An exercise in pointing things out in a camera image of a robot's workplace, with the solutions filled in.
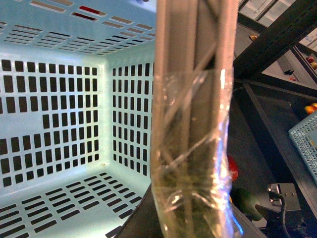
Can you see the light blue plastic basket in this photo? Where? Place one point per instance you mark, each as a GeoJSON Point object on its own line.
{"type": "Point", "coordinates": [76, 80]}

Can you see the green mango fruit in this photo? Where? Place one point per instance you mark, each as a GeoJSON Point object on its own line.
{"type": "Point", "coordinates": [246, 203]}

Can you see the red tomato-like fruit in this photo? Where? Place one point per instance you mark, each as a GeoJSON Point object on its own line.
{"type": "Point", "coordinates": [233, 168]}

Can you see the grey camera mount box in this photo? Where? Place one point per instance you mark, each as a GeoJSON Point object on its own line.
{"type": "Point", "coordinates": [286, 191]}

